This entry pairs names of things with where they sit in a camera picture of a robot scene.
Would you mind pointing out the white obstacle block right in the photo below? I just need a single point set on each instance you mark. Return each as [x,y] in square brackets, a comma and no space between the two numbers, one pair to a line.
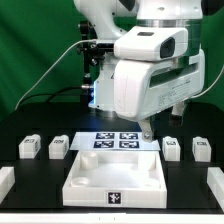
[215,181]

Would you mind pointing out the white obstacle block left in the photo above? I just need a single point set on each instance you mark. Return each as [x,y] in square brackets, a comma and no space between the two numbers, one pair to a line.
[7,180]

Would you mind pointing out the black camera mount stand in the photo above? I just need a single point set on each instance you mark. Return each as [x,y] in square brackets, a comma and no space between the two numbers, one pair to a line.
[93,53]

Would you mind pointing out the white front rail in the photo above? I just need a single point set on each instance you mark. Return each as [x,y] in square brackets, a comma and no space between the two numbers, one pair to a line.
[8,218]

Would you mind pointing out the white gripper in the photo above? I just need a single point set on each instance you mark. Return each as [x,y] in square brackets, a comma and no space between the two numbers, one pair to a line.
[142,89]

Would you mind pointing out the white obstacle block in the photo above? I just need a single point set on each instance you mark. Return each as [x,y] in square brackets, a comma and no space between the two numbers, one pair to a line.
[215,181]
[7,180]

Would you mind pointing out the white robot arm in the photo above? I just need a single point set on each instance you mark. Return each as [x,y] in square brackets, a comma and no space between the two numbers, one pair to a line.
[112,19]

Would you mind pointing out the white square tabletop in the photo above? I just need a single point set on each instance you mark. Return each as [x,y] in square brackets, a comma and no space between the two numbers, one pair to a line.
[129,179]

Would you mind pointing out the white tag sheet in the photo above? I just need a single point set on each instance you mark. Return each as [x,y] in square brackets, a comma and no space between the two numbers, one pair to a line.
[125,141]

